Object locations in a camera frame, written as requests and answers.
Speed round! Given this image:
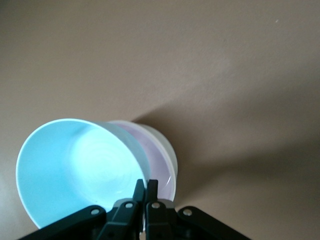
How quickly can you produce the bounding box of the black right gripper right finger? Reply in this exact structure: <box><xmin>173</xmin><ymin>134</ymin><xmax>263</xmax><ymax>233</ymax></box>
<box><xmin>145</xmin><ymin>179</ymin><xmax>248</xmax><ymax>240</ymax></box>

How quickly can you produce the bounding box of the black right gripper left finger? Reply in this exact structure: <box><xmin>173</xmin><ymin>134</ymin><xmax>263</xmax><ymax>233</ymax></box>
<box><xmin>27</xmin><ymin>179</ymin><xmax>146</xmax><ymax>240</ymax></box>

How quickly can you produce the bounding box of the pink plastic bowl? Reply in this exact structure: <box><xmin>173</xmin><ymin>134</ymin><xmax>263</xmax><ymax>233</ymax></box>
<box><xmin>107</xmin><ymin>119</ymin><xmax>176</xmax><ymax>202</ymax></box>

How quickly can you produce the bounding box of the light blue plastic bowl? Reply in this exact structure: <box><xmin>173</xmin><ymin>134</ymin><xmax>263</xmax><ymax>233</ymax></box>
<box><xmin>15</xmin><ymin>118</ymin><xmax>151</xmax><ymax>230</ymax></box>

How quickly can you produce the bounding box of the white plastic bowl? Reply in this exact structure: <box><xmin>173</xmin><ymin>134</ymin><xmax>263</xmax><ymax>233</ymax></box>
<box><xmin>136</xmin><ymin>123</ymin><xmax>180</xmax><ymax>203</ymax></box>

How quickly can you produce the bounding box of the brown table cover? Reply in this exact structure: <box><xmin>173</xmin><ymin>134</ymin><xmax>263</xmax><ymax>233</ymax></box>
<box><xmin>0</xmin><ymin>0</ymin><xmax>320</xmax><ymax>240</ymax></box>

